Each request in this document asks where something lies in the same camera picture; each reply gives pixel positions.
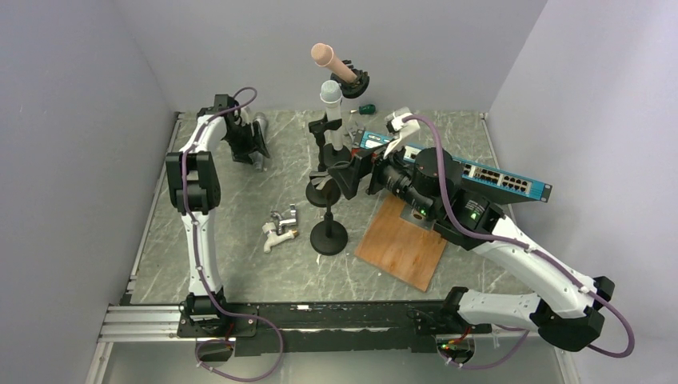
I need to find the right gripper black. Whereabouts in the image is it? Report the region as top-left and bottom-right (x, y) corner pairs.
(329, 133), (437, 218)

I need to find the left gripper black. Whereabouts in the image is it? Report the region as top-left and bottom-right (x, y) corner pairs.
(224, 122), (270, 166)

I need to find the grey handheld microphone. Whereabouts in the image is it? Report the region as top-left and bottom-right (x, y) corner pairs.
(250, 112), (269, 172)

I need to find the black front microphone stand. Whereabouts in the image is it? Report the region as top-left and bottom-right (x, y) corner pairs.
(309, 170), (349, 256)

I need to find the white microphone with stand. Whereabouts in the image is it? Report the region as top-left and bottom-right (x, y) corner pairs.
(320, 80), (344, 151)

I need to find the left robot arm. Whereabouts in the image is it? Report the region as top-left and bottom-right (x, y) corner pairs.
(165, 94), (270, 336)

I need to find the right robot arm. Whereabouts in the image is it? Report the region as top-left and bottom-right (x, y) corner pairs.
(328, 147), (615, 352)

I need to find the pink microphone on stand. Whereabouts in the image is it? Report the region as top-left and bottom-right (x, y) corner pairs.
(310, 42), (370, 99)

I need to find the chrome white faucet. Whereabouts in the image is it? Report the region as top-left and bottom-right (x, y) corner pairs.
(261, 204), (299, 254)

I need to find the wooden board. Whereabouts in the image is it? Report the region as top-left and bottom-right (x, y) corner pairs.
(355, 194), (447, 292)

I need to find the green handled screwdriver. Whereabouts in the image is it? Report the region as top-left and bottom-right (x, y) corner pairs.
(350, 104), (377, 115)

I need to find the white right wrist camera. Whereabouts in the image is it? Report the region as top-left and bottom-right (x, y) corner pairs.
(383, 107), (421, 158)

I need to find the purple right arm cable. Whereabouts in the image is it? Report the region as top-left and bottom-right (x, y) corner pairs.
(405, 114), (636, 371)

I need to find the blue network switch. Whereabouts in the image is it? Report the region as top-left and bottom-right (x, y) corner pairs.
(349, 128), (553, 205)

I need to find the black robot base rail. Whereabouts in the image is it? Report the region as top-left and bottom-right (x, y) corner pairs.
(176, 300), (492, 357)

